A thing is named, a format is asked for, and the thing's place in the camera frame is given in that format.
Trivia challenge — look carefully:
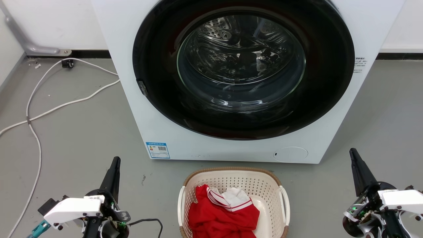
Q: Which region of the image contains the red garment with white stripes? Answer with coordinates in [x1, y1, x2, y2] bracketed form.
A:
[188, 184, 260, 238]

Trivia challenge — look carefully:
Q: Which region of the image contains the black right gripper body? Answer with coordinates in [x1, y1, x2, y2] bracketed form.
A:
[342, 181, 423, 238]

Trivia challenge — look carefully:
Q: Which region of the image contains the grey drain pipe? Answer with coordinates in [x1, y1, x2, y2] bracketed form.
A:
[0, 0, 72, 57]

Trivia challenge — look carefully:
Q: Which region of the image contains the teal cable connector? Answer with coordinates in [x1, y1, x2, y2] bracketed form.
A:
[26, 220, 51, 238]

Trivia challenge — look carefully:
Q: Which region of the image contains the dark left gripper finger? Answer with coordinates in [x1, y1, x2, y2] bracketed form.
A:
[109, 157, 121, 203]
[99, 157, 117, 197]

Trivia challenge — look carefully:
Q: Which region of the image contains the stainless steel washer drum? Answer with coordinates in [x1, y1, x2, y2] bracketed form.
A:
[177, 15, 306, 113]

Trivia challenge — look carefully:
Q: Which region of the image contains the black round washer door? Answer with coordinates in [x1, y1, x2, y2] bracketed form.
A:
[133, 0, 355, 140]

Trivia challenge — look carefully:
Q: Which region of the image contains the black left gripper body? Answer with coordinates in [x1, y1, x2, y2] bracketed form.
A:
[81, 189, 131, 238]

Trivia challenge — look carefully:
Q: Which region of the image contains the cream plastic laundry basket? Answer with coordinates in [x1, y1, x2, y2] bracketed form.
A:
[177, 167, 291, 238]

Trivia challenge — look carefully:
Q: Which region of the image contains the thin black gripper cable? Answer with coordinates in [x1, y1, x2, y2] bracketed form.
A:
[127, 218, 164, 238]

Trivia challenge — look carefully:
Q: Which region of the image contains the white power cable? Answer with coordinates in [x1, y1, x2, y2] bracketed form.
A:
[0, 79, 121, 137]

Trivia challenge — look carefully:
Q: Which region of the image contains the white front-load washing machine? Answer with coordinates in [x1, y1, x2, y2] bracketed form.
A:
[91, 0, 405, 164]

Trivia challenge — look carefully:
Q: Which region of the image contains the round white filter cover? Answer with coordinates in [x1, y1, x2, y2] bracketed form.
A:
[273, 147, 309, 163]

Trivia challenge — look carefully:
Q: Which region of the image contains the blue energy label sticker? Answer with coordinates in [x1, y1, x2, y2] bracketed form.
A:
[146, 142, 171, 159]

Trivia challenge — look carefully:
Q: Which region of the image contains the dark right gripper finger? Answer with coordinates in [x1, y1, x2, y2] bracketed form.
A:
[353, 148, 380, 191]
[349, 148, 370, 197]

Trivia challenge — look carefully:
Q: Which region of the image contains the long looping white cable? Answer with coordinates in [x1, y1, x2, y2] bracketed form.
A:
[7, 58, 119, 238]

